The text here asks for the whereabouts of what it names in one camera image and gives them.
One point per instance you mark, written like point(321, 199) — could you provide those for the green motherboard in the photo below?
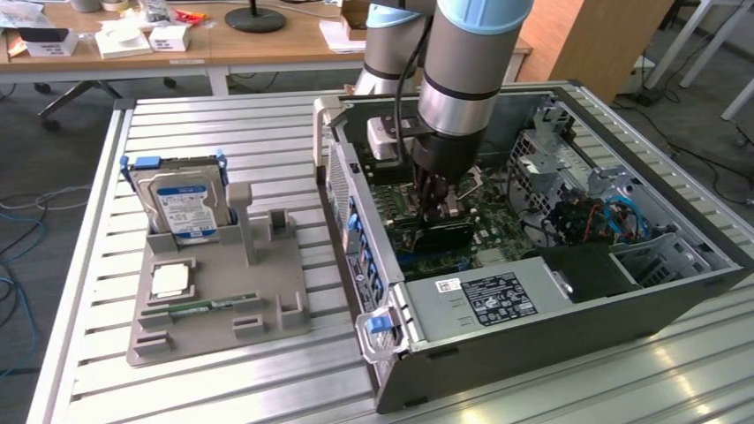
point(500, 225)

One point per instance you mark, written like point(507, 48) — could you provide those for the brown cardboard box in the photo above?
point(353, 13)

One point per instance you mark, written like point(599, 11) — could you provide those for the grey cup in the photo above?
point(87, 5)

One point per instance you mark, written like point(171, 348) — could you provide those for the silver disk bay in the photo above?
point(659, 260)

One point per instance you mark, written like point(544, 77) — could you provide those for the tape roll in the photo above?
point(115, 4)

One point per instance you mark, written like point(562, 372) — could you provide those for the hard disk with blue caddy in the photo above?
point(183, 207)

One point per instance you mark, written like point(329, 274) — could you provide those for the grey power supply unit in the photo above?
point(442, 318)

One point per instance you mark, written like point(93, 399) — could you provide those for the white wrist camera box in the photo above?
point(381, 141)

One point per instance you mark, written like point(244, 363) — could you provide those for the white table frame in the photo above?
point(670, 57)

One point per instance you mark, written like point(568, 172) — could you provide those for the wooden desk with white frame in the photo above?
point(71, 64)

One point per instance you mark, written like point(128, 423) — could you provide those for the black low-profile graphics card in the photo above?
point(442, 238)

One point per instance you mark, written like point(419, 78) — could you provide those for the wooden cabinet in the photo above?
point(624, 44)

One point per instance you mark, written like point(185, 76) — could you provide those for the white box with round roll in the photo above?
point(120, 42)

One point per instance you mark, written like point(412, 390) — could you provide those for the red packet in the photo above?
point(191, 17)

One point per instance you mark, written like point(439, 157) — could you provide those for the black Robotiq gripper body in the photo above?
point(447, 154)

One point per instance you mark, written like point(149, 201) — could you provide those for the silver CPU chip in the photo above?
point(171, 280)

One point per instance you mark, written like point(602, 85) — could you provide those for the black plastic air shroud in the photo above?
point(588, 274)

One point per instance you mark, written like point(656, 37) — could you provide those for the black office chair base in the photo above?
point(65, 98)

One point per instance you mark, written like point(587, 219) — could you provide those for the blue case latch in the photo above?
point(376, 324)

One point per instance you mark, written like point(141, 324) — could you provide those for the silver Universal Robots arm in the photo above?
point(464, 66)

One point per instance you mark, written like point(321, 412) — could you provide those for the white paper stack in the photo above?
point(337, 37)

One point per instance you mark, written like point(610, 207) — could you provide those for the black round lamp base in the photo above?
point(256, 22)

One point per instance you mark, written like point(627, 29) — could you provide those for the dark grey open PC case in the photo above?
point(530, 353)

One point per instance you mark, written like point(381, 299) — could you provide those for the small white labelled box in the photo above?
point(167, 40)

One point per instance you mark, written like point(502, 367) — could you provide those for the grey plastic parts rack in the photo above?
point(223, 282)

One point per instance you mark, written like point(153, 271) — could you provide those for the white box with black lid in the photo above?
point(52, 46)

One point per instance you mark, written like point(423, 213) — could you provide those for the green RAM stick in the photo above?
point(200, 305)

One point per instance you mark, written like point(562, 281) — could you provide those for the perforated silver drive cage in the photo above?
point(547, 172)

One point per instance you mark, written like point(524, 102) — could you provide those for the CPU socket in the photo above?
point(408, 201)

